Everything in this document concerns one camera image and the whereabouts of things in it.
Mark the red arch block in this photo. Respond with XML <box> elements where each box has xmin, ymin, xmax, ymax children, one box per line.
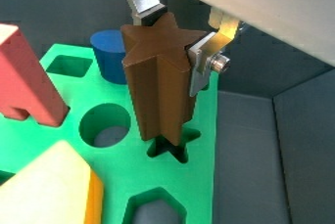
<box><xmin>0</xmin><ymin>23</ymin><xmax>70</xmax><ymax>127</ymax></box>

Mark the yellow pentagon block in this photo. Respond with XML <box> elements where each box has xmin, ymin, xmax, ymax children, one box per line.
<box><xmin>0</xmin><ymin>141</ymin><xmax>103</xmax><ymax>224</ymax></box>

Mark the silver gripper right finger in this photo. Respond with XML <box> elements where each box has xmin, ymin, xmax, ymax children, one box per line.
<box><xmin>188</xmin><ymin>7</ymin><xmax>240</xmax><ymax>97</ymax></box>

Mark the brown star prism block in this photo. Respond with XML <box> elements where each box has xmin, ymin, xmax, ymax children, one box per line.
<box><xmin>122</xmin><ymin>13</ymin><xmax>205</xmax><ymax>146</ymax></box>

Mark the blue cylinder block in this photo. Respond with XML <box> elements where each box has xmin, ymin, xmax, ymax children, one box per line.
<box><xmin>90</xmin><ymin>29</ymin><xmax>127</xmax><ymax>84</ymax></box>

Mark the green shape sorter base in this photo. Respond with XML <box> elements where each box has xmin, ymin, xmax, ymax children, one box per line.
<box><xmin>0</xmin><ymin>44</ymin><xmax>217</xmax><ymax>224</ymax></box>

